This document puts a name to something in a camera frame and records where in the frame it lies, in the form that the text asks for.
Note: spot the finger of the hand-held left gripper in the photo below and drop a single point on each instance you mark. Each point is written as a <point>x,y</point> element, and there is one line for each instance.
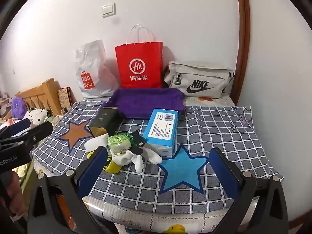
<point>40,130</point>
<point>17,126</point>

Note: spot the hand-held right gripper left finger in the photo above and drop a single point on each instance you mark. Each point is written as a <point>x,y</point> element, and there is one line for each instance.
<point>91,173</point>

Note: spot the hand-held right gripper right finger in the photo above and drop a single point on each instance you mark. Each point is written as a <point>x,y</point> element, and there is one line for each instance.
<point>224,175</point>

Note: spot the yellow pouch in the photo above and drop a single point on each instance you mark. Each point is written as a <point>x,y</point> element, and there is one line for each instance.
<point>113,167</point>

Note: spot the green tissue packet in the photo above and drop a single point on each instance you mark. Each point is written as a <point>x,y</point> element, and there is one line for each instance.
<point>119,143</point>

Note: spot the purple cloth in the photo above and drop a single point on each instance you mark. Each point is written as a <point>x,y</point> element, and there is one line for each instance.
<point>146,102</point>

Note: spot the person's left hand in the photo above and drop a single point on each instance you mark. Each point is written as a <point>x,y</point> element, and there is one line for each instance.
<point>15,195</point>

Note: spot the white polka dot pillow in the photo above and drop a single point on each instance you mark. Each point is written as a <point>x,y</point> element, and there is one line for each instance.
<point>36,115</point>

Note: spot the purple plush toy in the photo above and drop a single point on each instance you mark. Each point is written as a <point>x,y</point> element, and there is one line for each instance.
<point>18,107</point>

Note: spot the green bed sheet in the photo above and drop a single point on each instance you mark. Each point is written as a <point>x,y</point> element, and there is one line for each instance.
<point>25,175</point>

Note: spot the wooden headboard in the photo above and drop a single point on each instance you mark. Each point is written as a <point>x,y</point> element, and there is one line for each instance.
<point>41,95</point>

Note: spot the patterned hardcover book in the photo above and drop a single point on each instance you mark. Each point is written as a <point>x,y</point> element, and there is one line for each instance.
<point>65,100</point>

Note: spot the grey checked star cloth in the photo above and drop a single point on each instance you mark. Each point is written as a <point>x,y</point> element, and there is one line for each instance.
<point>219,131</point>

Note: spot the dark green tea tin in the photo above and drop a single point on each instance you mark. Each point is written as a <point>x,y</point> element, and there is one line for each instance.
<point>103,121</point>

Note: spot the cartoon printed bed sheet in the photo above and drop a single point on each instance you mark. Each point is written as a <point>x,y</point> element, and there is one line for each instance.
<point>136,218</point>

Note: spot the blue tissue pack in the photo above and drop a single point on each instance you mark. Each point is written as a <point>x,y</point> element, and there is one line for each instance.
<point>159,131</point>

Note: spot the white plastic shopping bag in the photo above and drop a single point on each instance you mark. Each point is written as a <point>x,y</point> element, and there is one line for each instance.
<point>92,70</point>

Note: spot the grey waist bag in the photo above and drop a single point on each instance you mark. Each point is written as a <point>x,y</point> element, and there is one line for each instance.
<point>199,78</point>

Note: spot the red paper bag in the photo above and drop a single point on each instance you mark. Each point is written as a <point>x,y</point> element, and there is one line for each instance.
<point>139,65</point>

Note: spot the white light switch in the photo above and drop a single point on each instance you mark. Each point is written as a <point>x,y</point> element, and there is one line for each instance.
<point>109,10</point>

